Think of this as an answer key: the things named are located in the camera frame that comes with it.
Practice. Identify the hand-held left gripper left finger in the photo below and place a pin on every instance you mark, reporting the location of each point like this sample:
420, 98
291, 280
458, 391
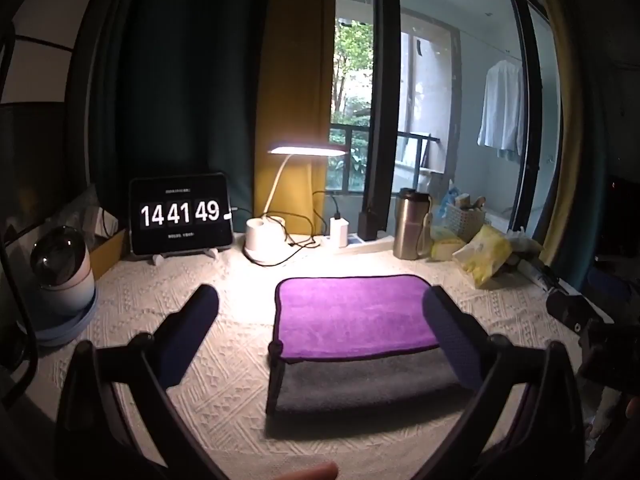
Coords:
197, 320

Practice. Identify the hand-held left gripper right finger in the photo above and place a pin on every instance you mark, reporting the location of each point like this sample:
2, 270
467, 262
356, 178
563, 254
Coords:
450, 332

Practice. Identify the purple towel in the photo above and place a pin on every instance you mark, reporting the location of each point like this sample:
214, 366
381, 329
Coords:
350, 315

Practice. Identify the grey towel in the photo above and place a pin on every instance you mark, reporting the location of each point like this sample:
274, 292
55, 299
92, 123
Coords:
360, 385

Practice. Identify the person's left hand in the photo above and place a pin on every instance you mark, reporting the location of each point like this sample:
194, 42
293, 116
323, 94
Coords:
312, 473

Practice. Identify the white tablet stand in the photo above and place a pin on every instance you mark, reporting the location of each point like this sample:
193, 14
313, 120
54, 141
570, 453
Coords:
159, 259

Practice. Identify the white knitted tablecloth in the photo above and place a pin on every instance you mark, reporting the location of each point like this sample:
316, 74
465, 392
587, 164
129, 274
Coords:
225, 390

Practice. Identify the yellow wipes packet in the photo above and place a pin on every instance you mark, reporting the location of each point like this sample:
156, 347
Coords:
482, 255

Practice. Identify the pale yellow packet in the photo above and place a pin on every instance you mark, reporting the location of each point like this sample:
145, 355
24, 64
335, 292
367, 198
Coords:
446, 246

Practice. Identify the white tube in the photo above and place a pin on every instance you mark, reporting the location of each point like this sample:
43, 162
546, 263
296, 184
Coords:
537, 274

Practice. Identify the white desk lamp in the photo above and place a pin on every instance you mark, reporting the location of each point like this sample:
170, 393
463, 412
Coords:
261, 241

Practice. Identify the tablet with clock display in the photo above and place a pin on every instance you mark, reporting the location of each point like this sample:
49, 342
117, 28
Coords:
181, 212

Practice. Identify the stainless steel tumbler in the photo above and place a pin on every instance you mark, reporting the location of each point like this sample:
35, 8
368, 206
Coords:
411, 230

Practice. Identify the cardboard box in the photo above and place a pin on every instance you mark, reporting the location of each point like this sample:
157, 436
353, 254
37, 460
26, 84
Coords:
107, 252

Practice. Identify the white woven basket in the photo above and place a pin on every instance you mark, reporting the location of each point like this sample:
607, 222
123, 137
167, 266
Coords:
465, 220

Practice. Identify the white power strip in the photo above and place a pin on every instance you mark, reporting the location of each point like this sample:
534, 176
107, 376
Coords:
367, 245

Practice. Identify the blue plastic bag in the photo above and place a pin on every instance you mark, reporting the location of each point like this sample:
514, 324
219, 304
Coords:
445, 205

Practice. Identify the blue round tray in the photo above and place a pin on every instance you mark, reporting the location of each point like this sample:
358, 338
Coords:
55, 332

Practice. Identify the white humidifier with clear dome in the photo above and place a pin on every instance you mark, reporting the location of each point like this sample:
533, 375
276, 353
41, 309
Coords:
62, 270

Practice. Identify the white charger plug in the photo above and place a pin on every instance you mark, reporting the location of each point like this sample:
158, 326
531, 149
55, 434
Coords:
338, 232

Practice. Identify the black balcony railing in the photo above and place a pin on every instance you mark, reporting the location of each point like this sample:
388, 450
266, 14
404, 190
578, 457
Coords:
350, 132

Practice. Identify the white hanging shirt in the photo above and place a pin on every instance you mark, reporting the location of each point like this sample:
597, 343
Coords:
502, 110

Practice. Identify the yellow curtain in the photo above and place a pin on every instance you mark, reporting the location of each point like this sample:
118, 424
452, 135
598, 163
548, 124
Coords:
562, 110
295, 70

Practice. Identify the dark green curtain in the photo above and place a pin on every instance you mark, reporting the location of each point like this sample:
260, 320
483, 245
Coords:
190, 70

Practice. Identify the black window frame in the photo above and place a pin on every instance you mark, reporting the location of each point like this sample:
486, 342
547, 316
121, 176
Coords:
382, 85

